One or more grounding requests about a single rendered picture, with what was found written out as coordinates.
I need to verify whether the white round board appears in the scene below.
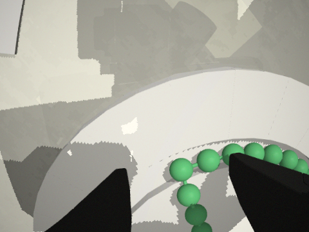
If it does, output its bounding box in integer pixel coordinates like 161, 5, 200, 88
33, 66, 309, 232

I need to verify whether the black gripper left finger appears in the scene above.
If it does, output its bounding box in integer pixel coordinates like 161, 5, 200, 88
45, 168, 131, 232

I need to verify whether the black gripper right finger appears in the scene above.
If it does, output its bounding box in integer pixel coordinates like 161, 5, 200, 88
229, 152, 309, 232

